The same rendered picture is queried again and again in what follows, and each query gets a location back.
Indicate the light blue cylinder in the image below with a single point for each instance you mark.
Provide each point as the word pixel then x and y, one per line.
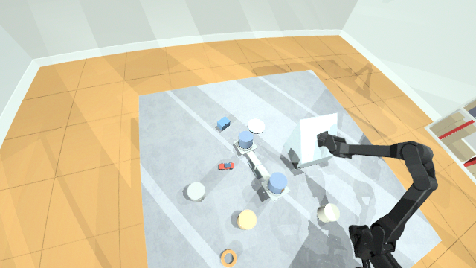
pixel 277 183
pixel 245 139

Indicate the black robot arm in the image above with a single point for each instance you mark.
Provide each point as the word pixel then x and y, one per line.
pixel 389 228

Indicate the white balance beam with square pans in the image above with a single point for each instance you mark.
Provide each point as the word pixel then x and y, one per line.
pixel 258 170

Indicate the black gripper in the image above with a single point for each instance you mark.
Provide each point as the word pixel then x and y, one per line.
pixel 354 236

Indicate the orange ring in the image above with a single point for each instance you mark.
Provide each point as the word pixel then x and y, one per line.
pixel 233 261

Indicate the light blue block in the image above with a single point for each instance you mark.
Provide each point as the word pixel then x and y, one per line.
pixel 223 123

